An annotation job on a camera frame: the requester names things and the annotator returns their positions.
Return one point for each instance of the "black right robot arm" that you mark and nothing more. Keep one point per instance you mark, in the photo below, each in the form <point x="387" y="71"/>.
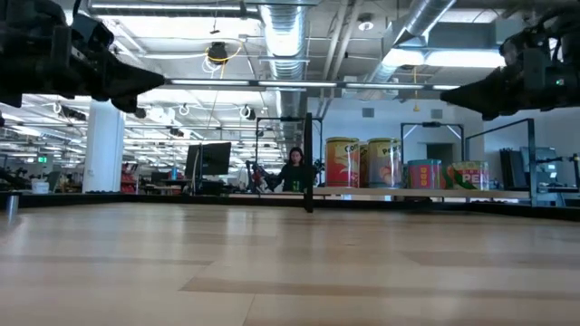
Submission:
<point x="574" y="68"/>

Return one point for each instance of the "black red background robot arm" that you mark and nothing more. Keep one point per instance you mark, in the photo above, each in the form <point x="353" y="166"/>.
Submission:
<point x="258" y="176"/>

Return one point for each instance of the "person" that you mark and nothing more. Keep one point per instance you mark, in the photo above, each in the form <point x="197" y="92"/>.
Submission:
<point x="294" y="172"/>

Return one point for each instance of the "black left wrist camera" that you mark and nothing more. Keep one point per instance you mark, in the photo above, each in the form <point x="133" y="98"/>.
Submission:
<point x="93" y="31"/>

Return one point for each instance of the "black ceiling camera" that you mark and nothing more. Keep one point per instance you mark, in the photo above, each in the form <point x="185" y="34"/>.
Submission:
<point x="218" y="52"/>

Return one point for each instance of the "short silver metal post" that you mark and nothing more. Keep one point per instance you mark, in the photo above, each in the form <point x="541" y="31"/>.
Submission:
<point x="12" y="204"/>

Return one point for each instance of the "black background workstation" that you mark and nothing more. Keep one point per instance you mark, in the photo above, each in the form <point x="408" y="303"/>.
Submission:
<point x="544" y="167"/>

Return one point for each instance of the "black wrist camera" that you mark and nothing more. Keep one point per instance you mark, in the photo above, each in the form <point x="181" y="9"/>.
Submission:
<point x="516" y="47"/>
<point x="93" y="31"/>

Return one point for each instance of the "silver ventilation duct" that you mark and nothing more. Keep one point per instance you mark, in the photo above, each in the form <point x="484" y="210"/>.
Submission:
<point x="426" y="16"/>
<point x="285" y="31"/>

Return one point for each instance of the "pink teal can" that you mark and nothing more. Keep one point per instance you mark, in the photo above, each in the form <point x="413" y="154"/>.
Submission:
<point x="424" y="174"/>

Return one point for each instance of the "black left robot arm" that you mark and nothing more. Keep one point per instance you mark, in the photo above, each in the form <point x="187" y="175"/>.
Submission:
<point x="22" y="45"/>

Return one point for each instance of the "white container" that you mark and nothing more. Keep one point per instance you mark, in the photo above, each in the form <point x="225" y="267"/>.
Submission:
<point x="40" y="187"/>

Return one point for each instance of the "yellow peaches can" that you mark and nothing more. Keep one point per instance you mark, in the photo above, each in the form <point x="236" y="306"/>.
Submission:
<point x="384" y="163"/>

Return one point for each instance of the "white square pillar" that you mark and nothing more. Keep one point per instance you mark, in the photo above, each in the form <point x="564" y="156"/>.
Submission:
<point x="103" y="145"/>

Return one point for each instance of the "black background frame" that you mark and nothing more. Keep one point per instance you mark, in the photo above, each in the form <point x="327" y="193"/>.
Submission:
<point x="430" y="124"/>

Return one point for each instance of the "red yellow corn can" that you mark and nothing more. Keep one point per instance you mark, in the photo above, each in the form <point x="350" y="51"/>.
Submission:
<point x="342" y="162"/>

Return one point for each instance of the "white ceiling smoke detector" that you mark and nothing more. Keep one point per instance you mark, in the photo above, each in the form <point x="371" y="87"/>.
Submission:
<point x="365" y="23"/>

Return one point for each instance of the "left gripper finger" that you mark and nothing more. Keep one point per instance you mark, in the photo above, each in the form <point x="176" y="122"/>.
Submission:
<point x="124" y="104"/>
<point x="131" y="79"/>

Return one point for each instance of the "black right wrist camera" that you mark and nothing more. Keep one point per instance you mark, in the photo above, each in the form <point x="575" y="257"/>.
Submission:
<point x="516" y="47"/>

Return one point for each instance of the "blue bottle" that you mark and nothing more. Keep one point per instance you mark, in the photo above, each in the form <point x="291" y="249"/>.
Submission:
<point x="173" y="173"/>

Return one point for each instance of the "orange brown can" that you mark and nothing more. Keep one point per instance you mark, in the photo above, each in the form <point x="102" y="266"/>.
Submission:
<point x="363" y="163"/>

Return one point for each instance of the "black computer monitor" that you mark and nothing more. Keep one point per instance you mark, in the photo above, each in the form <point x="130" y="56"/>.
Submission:
<point x="210" y="158"/>

